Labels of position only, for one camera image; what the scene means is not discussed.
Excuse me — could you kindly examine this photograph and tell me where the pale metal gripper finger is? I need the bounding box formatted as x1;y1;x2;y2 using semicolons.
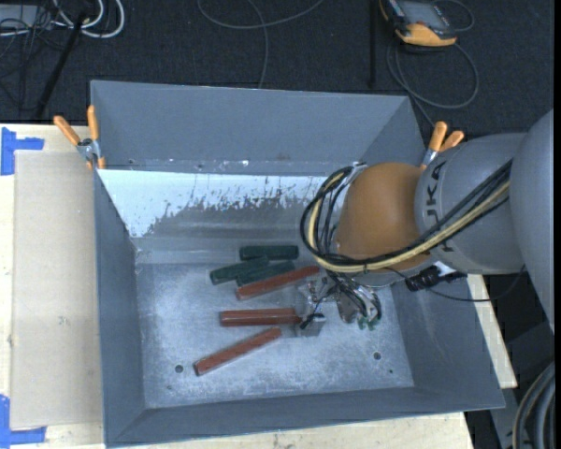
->
296;282;327;316
293;313;327;339

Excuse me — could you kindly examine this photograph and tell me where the red-brown flat block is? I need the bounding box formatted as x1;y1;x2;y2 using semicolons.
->
192;326;283;377
234;265;321;302
218;308;304;328

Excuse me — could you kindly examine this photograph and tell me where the dark green flat block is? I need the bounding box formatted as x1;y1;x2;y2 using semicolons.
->
209;255;271;286
238;244;301;262
236;260;297;288

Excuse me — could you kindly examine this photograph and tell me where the grey metal bin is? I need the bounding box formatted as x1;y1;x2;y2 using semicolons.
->
89;80;507;448

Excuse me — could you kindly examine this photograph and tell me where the pale wood flat board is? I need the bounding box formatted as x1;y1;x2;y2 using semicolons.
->
8;150;105;432

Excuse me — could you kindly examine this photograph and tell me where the black cylinder on white bracket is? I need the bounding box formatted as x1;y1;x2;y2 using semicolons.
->
404;260;468;294

